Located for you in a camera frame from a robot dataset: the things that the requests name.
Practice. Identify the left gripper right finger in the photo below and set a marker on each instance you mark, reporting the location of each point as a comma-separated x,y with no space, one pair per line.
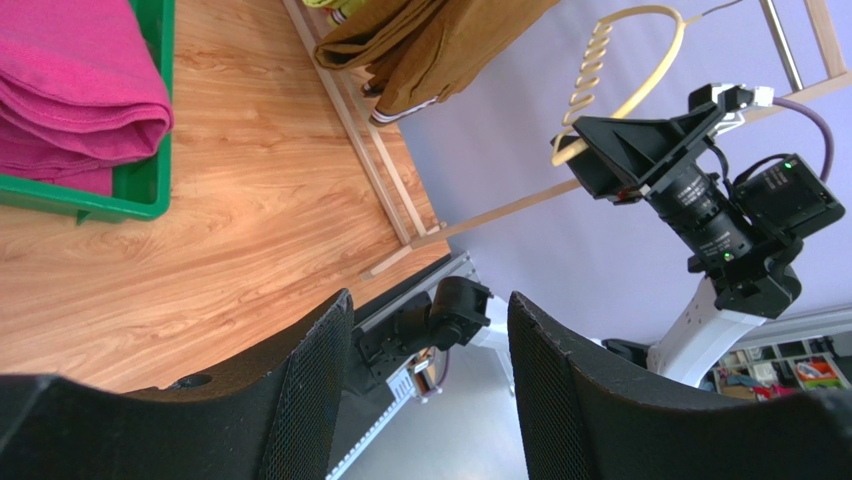
586,413

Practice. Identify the brown trousers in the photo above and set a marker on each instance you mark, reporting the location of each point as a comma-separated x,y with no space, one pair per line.
418,53

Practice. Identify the metal hanging rail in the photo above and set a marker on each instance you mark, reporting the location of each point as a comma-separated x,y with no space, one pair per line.
781,44

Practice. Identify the green plastic tray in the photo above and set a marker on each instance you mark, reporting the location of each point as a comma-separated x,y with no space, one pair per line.
141,191

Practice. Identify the lime green trousers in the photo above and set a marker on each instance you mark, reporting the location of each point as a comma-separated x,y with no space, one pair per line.
337,11

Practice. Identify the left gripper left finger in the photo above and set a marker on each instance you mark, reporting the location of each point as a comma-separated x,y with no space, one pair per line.
268,412

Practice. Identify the background shelf clutter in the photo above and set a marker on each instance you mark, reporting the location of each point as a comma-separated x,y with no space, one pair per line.
772,371

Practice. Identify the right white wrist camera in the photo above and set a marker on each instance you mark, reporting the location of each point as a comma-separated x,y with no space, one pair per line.
734,99

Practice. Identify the cream yellow hanger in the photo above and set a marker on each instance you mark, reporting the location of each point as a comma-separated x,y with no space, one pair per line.
627,55

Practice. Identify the pink trousers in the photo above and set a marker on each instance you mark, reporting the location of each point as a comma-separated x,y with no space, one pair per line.
80,93

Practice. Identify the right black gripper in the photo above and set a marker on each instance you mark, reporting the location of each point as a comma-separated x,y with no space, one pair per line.
654,160

